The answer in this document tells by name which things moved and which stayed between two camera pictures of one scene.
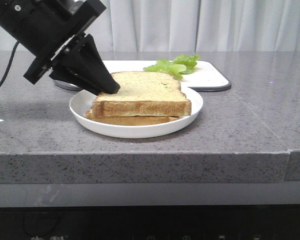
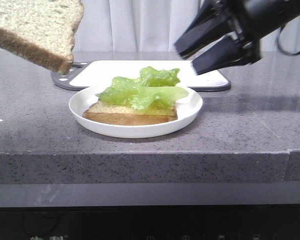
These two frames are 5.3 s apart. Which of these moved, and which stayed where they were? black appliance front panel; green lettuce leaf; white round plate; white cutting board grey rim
Moved: green lettuce leaf
Stayed: black appliance front panel; white round plate; white cutting board grey rim
